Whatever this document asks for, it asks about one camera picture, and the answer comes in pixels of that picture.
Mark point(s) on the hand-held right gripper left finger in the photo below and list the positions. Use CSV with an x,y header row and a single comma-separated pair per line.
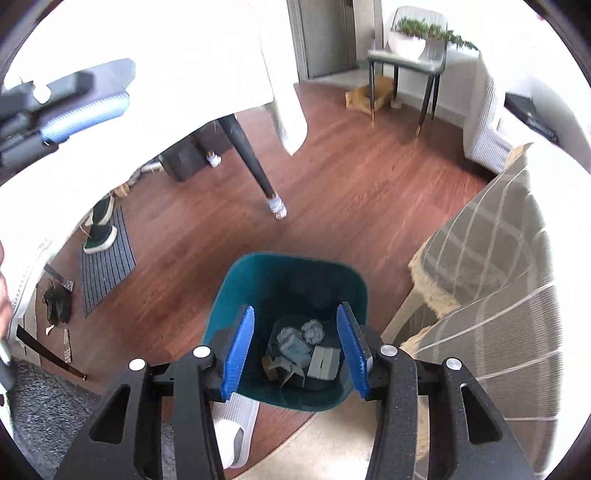
x,y
238,350

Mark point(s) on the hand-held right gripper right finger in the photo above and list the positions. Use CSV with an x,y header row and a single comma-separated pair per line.
x,y
351,350

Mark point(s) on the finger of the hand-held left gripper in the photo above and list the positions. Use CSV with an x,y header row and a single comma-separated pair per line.
x,y
87,115

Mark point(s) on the white paper box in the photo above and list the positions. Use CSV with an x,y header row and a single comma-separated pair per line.
x,y
323,362

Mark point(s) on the teal trash bin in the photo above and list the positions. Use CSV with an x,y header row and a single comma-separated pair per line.
x,y
286,281

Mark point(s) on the brown cardboard scrap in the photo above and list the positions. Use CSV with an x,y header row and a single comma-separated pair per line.
x,y
277,367

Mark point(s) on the crumpled grey paper ball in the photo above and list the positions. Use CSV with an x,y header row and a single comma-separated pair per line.
x,y
313,331

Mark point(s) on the white slipper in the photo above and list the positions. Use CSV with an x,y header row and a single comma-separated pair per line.
x,y
235,434

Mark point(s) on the white tablecloth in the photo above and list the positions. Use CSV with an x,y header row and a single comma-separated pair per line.
x,y
161,69

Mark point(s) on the dark sneaker white sole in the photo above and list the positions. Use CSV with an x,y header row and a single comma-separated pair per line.
x,y
99,240
101,210

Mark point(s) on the dark storage box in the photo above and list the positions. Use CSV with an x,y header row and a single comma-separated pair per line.
x,y
184,161

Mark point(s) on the black table leg wrapped foot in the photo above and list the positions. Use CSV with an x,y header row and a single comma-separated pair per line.
x,y
212,159
249,152

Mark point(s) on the striped grey doormat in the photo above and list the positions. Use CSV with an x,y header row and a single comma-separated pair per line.
x,y
106,272

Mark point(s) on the grey shaggy rug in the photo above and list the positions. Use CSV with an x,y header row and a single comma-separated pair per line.
x,y
41,415

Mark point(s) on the white striped sofa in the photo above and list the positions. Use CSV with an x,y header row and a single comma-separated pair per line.
x,y
485,138

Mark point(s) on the grey door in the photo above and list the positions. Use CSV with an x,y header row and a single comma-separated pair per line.
x,y
328,37

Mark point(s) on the flat cardboard box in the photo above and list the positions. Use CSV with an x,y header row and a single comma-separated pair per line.
x,y
358,97

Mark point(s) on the grey chair black legs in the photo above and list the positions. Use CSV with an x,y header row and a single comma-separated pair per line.
x,y
406,60

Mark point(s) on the black bag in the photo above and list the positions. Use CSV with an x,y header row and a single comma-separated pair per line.
x,y
526,110

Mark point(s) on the potted plant white pot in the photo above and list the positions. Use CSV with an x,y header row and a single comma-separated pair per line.
x,y
406,44

